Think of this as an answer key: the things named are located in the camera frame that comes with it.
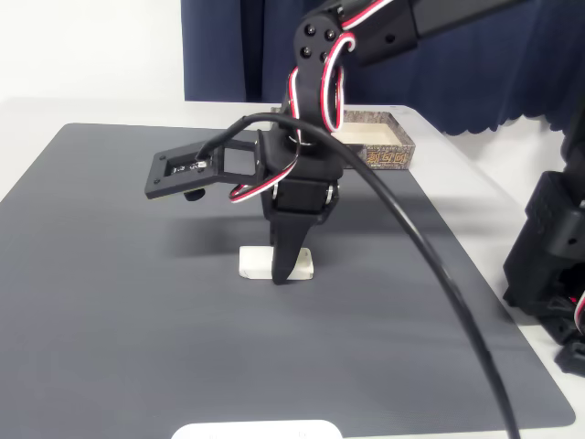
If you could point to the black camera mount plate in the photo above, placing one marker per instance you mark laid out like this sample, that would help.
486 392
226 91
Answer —
183 180

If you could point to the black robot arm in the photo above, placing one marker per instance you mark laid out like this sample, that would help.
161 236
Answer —
388 27

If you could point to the dark blue curtain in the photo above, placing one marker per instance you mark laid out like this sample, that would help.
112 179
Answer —
228 46

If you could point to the white flat device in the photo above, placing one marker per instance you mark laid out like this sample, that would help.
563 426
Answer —
256 431

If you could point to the bark print cardboard box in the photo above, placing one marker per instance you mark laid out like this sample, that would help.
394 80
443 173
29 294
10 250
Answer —
388 157

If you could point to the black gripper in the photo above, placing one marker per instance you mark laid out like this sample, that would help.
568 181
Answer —
299 196

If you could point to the white eraser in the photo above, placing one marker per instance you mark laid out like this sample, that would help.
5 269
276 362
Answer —
253 263

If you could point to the dark grey table mat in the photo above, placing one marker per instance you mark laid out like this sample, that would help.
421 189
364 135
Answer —
114 297

